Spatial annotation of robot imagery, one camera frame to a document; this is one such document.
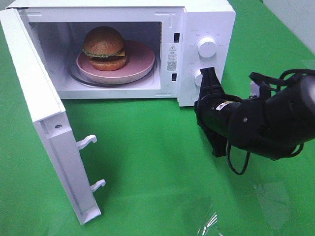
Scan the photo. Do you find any pink round plate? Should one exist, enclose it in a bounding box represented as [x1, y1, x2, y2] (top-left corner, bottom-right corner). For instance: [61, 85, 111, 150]
[76, 40, 155, 85]

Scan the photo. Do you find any burger with sesame-free bun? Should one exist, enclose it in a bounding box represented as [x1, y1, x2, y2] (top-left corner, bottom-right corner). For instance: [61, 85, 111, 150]
[82, 26, 127, 71]

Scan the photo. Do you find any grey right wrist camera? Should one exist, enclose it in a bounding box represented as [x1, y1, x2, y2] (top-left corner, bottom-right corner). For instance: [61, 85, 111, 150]
[250, 81, 260, 97]

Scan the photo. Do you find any white microwave knob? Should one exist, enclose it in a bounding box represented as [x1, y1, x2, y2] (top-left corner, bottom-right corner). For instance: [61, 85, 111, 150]
[197, 36, 217, 58]
[193, 70, 203, 87]

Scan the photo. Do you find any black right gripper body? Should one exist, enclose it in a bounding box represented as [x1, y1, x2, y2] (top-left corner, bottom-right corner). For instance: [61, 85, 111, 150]
[194, 89, 243, 157]

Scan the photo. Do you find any clear tape patch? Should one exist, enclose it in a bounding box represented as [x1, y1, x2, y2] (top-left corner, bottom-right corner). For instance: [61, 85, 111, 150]
[254, 182, 291, 230]
[182, 196, 224, 236]

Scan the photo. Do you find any white microwave door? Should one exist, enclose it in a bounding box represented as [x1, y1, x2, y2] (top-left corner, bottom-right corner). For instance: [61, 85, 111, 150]
[0, 8, 106, 225]

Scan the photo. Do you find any white microwave oven body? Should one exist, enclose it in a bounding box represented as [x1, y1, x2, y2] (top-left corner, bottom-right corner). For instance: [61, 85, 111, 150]
[5, 0, 236, 106]

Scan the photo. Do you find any green table cloth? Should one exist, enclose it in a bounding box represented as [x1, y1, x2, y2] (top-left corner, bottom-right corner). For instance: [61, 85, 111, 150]
[0, 0, 315, 236]

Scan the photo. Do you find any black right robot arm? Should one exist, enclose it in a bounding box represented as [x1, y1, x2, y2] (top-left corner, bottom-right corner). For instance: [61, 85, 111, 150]
[194, 67, 315, 160]

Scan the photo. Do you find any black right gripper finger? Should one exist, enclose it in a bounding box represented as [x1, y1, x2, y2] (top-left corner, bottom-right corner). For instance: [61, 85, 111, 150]
[199, 67, 225, 95]

